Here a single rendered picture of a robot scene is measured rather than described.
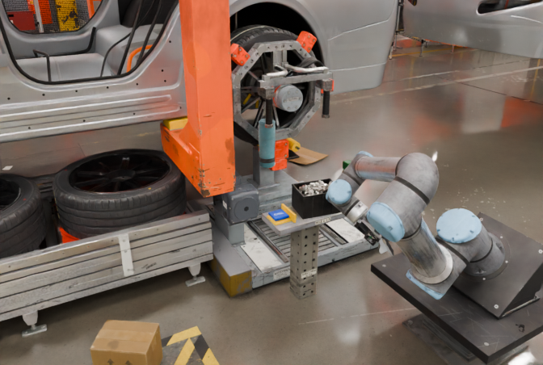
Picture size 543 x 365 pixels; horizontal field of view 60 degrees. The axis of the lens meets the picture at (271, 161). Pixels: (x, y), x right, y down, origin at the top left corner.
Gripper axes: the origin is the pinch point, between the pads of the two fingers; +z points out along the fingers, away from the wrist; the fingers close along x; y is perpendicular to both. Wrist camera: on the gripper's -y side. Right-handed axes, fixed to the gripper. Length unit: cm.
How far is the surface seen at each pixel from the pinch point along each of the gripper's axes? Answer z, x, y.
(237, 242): -65, -74, 16
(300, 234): -36.3, -26.3, 13.1
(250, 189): -76, -46, 2
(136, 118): -137, -30, 27
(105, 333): -60, -39, 100
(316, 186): -44.9, -11.2, -2.0
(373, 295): 6, -51, -6
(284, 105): -89, -12, -28
